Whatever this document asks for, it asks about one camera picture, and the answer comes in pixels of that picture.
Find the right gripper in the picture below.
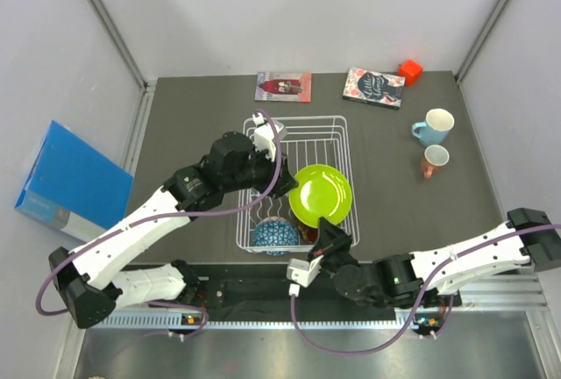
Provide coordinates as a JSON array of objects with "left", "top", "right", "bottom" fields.
[{"left": 308, "top": 217, "right": 359, "bottom": 276}]

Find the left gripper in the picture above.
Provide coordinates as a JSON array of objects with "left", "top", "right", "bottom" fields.
[{"left": 223, "top": 141, "right": 298, "bottom": 200}]

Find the red floral plate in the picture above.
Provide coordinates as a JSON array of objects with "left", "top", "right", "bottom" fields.
[{"left": 295, "top": 218, "right": 318, "bottom": 245}]

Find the lime green plate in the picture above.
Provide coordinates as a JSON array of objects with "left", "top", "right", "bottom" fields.
[{"left": 288, "top": 164, "right": 353, "bottom": 228}]

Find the white wire dish rack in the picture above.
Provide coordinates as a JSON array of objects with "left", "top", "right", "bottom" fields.
[{"left": 236, "top": 115, "right": 353, "bottom": 254}]

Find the pink ceramic mug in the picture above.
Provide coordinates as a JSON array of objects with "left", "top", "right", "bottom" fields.
[{"left": 421, "top": 145, "right": 450, "bottom": 179}]

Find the light blue mug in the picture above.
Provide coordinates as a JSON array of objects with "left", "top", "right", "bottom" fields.
[{"left": 411, "top": 108, "right": 455, "bottom": 147}]

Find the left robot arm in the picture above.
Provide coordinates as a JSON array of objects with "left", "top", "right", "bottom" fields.
[{"left": 48, "top": 123, "right": 296, "bottom": 329}]

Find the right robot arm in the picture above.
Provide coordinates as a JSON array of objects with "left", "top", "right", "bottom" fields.
[{"left": 308, "top": 208, "right": 560, "bottom": 309}]

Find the blue patterned bowl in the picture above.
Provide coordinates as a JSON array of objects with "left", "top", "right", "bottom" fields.
[{"left": 252, "top": 217, "right": 300, "bottom": 247}]

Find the red pink book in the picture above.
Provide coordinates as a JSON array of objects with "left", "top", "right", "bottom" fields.
[{"left": 255, "top": 72, "right": 312, "bottom": 104}]

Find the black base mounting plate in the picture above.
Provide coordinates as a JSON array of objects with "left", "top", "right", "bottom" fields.
[{"left": 147, "top": 264, "right": 465, "bottom": 310}]

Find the floral dark blue book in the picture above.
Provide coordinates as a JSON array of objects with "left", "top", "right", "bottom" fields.
[{"left": 342, "top": 68, "right": 405, "bottom": 111}]

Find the orange red cube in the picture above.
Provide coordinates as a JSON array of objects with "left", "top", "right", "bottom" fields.
[{"left": 398, "top": 60, "right": 423, "bottom": 87}]

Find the blue white box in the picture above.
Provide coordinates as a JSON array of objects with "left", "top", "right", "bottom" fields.
[{"left": 15, "top": 121, "right": 132, "bottom": 242}]

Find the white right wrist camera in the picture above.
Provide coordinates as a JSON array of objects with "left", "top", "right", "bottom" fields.
[{"left": 286, "top": 256, "right": 323, "bottom": 297}]

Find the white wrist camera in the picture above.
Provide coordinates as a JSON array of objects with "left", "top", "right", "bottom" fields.
[
  {"left": 286, "top": 256, "right": 323, "bottom": 297},
  {"left": 252, "top": 112, "right": 277, "bottom": 162}
]

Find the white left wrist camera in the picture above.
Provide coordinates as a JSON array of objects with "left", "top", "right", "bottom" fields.
[{"left": 252, "top": 112, "right": 277, "bottom": 162}]

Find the white slotted cable duct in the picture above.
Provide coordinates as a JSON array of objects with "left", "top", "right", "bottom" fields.
[{"left": 93, "top": 310, "right": 409, "bottom": 330}]

